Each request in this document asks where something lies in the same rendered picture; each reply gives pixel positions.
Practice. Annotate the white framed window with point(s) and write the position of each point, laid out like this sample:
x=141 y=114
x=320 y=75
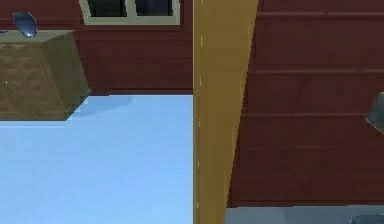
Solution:
x=130 y=13

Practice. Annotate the brown wooden cabinet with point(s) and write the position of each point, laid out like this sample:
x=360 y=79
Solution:
x=36 y=76

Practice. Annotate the grey angular object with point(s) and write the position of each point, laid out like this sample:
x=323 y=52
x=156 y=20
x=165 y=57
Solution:
x=378 y=114

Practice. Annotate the dark blue round object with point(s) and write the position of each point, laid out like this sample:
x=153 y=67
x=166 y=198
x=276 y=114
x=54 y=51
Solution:
x=25 y=24

